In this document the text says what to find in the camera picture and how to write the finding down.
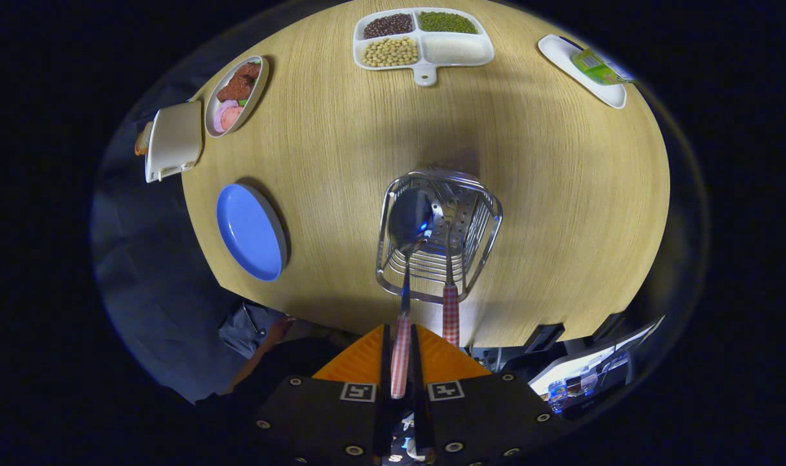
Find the grey garment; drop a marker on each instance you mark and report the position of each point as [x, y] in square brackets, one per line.
[244, 327]

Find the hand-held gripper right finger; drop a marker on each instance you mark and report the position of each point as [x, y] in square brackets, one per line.
[417, 395]

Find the green drink can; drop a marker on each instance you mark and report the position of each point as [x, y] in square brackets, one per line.
[596, 68]

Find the white toaster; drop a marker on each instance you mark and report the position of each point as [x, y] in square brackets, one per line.
[176, 139]

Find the white rectangular plate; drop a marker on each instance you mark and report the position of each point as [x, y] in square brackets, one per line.
[561, 55]

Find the oval plate of meat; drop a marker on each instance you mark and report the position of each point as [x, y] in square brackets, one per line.
[237, 87]

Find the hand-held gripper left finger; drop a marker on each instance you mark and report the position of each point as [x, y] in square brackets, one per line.
[385, 388]

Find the white divided tray of beans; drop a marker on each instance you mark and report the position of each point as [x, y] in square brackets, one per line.
[454, 48]

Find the blue round plate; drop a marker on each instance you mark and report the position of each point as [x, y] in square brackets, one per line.
[247, 230]

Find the brown toast slice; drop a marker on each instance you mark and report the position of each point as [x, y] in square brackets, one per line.
[142, 139]

